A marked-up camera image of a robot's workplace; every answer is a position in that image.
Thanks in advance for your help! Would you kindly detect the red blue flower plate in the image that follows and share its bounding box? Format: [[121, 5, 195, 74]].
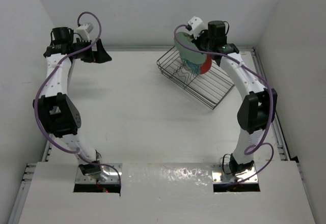
[[181, 54, 212, 74]]

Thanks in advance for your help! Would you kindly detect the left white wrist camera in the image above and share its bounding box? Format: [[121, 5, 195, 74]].
[[76, 22, 94, 41]]

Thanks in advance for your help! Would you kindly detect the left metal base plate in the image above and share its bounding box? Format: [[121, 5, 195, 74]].
[[75, 163, 122, 184]]

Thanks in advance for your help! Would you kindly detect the black wire dish rack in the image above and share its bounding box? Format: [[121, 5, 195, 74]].
[[156, 46, 235, 109]]

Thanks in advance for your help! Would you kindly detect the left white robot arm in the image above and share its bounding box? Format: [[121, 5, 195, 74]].
[[38, 23, 112, 180]]

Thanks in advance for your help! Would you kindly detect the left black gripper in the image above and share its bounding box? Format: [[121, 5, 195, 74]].
[[73, 38, 111, 64]]

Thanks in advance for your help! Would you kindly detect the light green flower plate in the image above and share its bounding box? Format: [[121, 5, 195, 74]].
[[174, 32, 207, 66]]

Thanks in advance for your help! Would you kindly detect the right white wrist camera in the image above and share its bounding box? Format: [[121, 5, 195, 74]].
[[187, 16, 207, 39]]

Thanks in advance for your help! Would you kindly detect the metal base plate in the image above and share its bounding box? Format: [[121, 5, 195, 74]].
[[75, 163, 122, 184], [211, 163, 259, 184]]

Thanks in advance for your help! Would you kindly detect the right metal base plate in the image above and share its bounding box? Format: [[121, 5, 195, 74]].
[[211, 163, 259, 184]]

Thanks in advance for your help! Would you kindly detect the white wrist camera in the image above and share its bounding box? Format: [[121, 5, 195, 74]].
[[76, 22, 94, 41], [187, 16, 207, 39]]

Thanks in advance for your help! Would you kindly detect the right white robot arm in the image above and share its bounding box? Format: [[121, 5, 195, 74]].
[[193, 20, 278, 175]]

